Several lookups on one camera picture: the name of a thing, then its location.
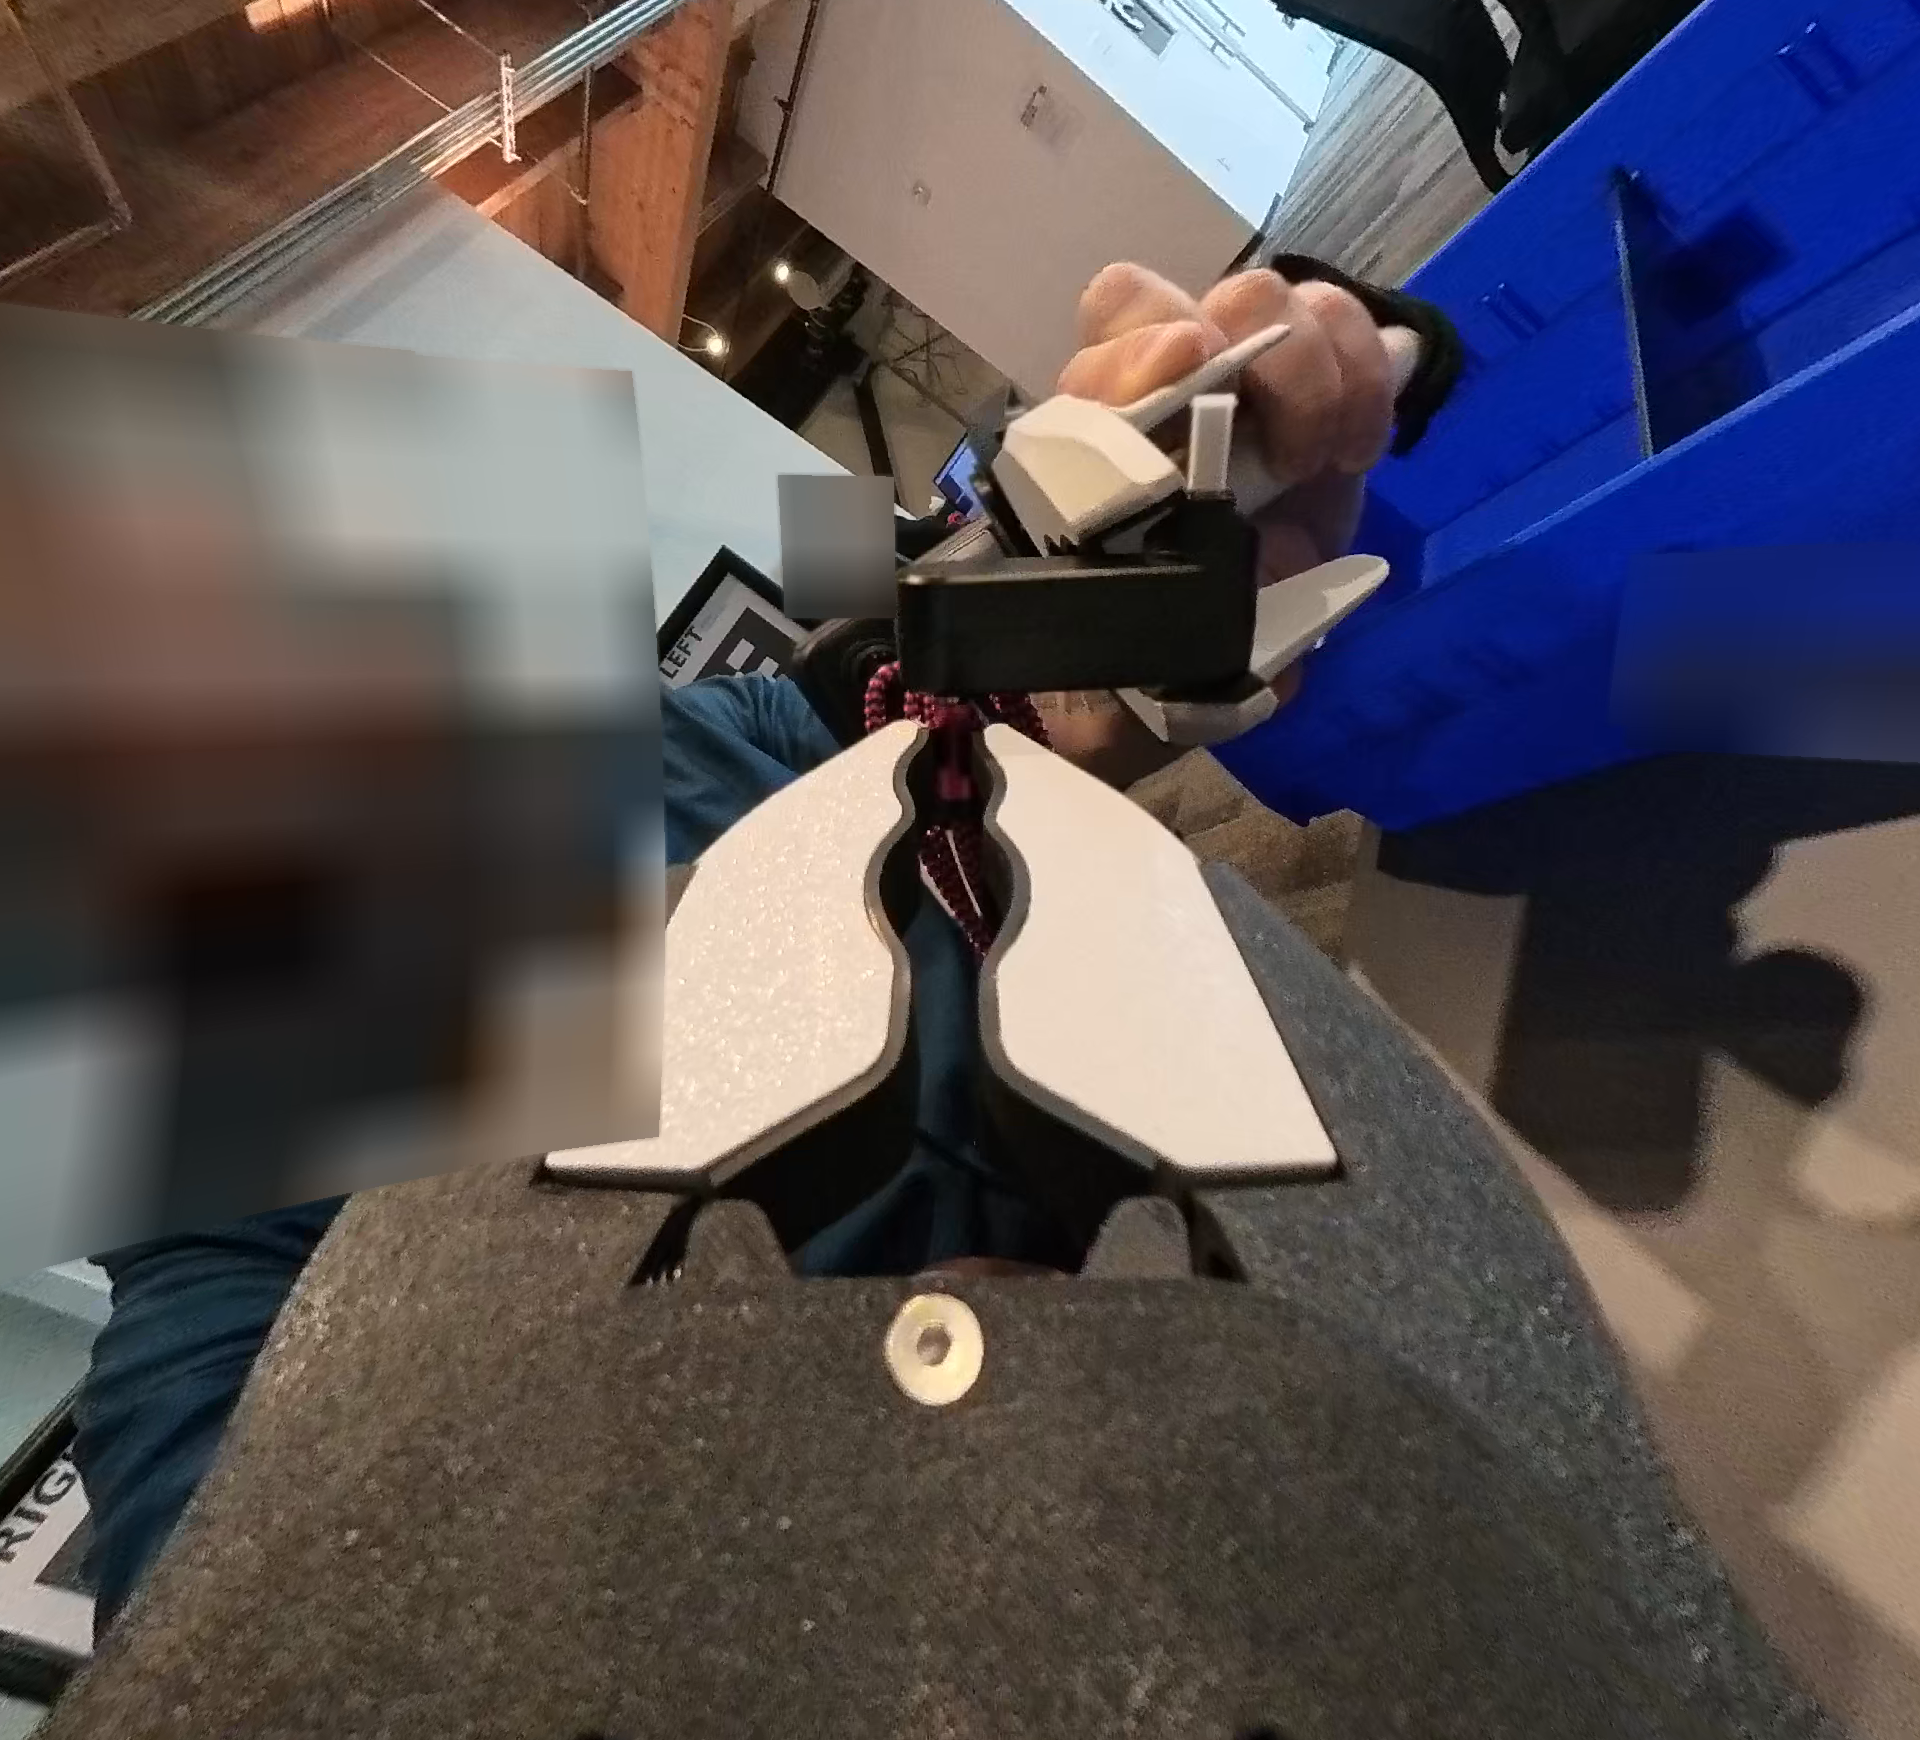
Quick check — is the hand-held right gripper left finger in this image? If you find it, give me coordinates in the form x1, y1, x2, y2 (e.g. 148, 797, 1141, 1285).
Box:
543, 716, 922, 1194

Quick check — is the person's left hand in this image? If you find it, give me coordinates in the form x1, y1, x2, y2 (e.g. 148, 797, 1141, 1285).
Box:
1053, 256, 1428, 518

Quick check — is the person's blue shirt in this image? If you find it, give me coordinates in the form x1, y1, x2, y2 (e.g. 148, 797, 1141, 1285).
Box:
74, 674, 1102, 1636

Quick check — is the row of ceiling spotlights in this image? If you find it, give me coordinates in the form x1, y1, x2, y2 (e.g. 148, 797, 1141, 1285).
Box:
696, 253, 798, 353

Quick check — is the person's left forearm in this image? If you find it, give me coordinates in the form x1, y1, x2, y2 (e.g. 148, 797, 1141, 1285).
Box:
1050, 688, 1200, 797

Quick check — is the black power adapter block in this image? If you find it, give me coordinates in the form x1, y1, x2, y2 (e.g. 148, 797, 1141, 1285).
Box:
898, 492, 1259, 695

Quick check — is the red braided cable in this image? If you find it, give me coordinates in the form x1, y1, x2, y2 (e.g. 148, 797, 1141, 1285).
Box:
862, 658, 1050, 961

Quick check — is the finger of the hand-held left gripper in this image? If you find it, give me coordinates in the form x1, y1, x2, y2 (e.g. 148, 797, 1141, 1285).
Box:
1123, 552, 1392, 744
992, 324, 1297, 562

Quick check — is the blue plastic bin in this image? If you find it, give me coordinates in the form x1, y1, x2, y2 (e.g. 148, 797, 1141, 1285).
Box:
1209, 0, 1920, 831

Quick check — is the black office chair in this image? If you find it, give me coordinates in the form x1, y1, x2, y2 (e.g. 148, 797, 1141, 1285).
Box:
1248, 0, 1522, 192

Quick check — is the wooden support post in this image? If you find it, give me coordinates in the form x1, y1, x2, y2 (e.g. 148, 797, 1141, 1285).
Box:
577, 0, 790, 340

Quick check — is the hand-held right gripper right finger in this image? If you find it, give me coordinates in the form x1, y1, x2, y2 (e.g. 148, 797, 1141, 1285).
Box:
974, 720, 1337, 1191

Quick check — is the grey ceiling conduit bundle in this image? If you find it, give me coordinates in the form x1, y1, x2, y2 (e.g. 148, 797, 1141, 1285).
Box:
129, 0, 939, 324

